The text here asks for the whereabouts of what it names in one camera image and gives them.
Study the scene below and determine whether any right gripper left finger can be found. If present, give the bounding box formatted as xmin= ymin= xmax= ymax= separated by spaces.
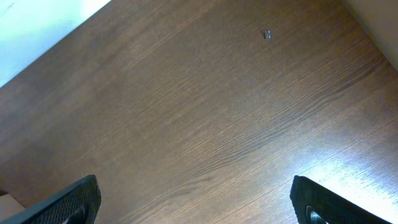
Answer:
xmin=1 ymin=175 xmax=101 ymax=224

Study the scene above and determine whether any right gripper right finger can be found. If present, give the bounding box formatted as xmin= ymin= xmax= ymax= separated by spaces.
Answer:
xmin=290 ymin=175 xmax=387 ymax=224

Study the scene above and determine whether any small metal screw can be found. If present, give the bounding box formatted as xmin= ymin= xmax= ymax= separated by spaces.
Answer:
xmin=264 ymin=30 xmax=272 ymax=40

